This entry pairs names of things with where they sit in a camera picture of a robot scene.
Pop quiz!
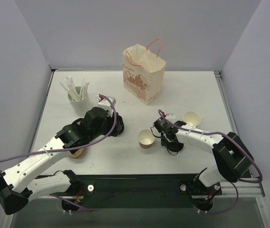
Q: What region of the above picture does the brown paper coffee cup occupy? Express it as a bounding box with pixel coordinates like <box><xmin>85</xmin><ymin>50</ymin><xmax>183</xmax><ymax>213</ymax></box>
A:
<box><xmin>138</xmin><ymin>129</ymin><xmax>155</xmax><ymax>149</ymax></box>

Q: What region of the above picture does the printed paper takeout bag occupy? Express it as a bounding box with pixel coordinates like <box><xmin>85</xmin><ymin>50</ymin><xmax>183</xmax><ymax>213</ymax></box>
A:
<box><xmin>123</xmin><ymin>38</ymin><xmax>166</xmax><ymax>105</ymax></box>

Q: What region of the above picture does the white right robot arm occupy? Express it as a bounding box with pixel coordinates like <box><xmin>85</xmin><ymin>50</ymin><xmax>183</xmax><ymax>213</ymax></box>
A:
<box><xmin>153</xmin><ymin>117</ymin><xmax>254</xmax><ymax>194</ymax></box>

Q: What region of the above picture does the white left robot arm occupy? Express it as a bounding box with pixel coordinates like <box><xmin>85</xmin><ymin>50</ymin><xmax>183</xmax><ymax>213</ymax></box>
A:
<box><xmin>0</xmin><ymin>107</ymin><xmax>124</xmax><ymax>215</ymax></box>

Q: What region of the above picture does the stack of black lids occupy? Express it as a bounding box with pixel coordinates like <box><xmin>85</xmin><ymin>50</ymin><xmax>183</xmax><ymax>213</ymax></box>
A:
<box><xmin>111</xmin><ymin>114</ymin><xmax>125</xmax><ymax>137</ymax></box>

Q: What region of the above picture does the stack of brown paper cups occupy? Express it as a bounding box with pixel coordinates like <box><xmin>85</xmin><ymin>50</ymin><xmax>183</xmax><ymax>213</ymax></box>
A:
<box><xmin>183</xmin><ymin>111</ymin><xmax>201</xmax><ymax>127</ymax></box>

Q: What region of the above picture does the white straw holder cup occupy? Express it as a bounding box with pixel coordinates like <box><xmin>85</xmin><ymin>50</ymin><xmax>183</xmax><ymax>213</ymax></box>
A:
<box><xmin>67</xmin><ymin>93</ymin><xmax>92</xmax><ymax>117</ymax></box>

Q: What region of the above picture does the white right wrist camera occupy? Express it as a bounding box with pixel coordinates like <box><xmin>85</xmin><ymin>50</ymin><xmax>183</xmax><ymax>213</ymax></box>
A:
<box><xmin>165</xmin><ymin>114</ymin><xmax>176</xmax><ymax>120</ymax></box>

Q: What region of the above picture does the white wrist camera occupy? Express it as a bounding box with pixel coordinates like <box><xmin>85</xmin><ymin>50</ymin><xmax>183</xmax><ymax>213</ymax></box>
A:
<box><xmin>165</xmin><ymin>114</ymin><xmax>176</xmax><ymax>120</ymax></box>
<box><xmin>97</xmin><ymin>95</ymin><xmax>116</xmax><ymax>115</ymax></box>

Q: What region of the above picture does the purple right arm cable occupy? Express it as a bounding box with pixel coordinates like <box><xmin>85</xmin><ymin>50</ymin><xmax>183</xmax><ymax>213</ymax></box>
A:
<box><xmin>158</xmin><ymin>109</ymin><xmax>263</xmax><ymax>216</ymax></box>

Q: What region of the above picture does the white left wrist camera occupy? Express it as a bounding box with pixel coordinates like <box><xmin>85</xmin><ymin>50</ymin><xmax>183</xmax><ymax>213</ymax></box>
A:
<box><xmin>97</xmin><ymin>95</ymin><xmax>116</xmax><ymax>115</ymax></box>

